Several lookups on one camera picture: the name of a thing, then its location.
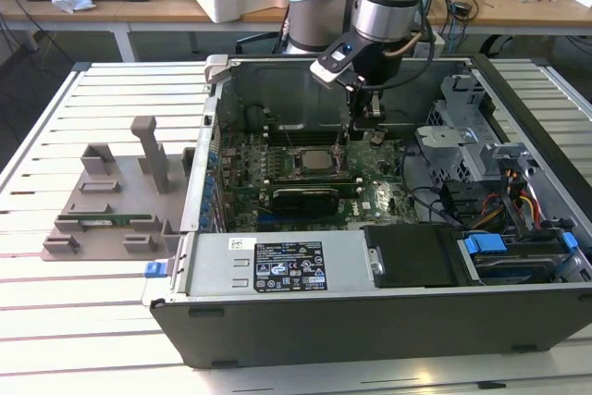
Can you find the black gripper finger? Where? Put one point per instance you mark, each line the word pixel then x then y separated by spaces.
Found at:
pixel 356 108

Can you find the silver CPU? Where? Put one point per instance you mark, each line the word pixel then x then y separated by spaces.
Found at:
pixel 318 160

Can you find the CPU socket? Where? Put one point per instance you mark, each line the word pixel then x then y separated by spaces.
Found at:
pixel 297 161

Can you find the black RAM slot row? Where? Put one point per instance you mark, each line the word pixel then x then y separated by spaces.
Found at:
pixel 305 136
pixel 324 178

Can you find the green motherboard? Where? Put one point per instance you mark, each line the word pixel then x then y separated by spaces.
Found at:
pixel 379 191

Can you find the small black adapter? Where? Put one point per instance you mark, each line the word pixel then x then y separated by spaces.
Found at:
pixel 461 8

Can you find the black graphics card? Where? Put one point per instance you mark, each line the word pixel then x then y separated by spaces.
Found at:
pixel 305 203

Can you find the metal drive cage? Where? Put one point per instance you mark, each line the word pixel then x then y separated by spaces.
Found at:
pixel 462 154

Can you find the grey plastic case latch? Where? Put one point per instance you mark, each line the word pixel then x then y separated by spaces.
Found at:
pixel 216 66

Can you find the black plastic shroud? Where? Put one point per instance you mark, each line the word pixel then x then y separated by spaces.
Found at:
pixel 411 256

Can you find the hard disk in blue carrier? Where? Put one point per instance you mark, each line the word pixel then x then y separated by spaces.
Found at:
pixel 483 243

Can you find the silver power supply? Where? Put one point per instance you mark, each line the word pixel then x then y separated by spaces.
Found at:
pixel 213 270

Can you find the black open PC case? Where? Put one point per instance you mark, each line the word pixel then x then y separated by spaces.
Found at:
pixel 324 335

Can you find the grey plastic parts rack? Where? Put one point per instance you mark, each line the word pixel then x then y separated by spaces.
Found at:
pixel 129 182

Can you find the green RAM stick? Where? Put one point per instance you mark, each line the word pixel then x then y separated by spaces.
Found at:
pixel 125 218

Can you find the blue plastic latch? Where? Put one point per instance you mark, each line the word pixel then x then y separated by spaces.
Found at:
pixel 155 270

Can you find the crumpled white paper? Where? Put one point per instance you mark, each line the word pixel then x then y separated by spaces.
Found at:
pixel 71 1

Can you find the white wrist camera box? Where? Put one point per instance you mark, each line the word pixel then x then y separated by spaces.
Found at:
pixel 330 62

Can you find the wooden desk with white frame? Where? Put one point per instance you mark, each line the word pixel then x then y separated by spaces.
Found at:
pixel 139 8

